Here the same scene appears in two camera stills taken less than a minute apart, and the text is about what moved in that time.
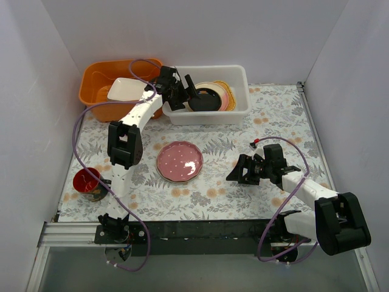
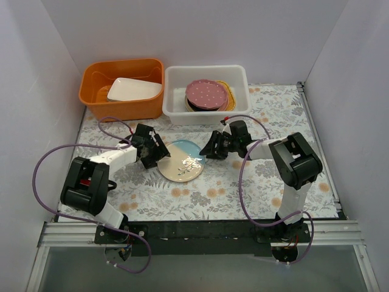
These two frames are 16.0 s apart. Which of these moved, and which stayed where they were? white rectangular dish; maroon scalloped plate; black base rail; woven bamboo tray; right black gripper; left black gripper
Moved: left black gripper; maroon scalloped plate; right black gripper
Stayed: woven bamboo tray; black base rail; white rectangular dish
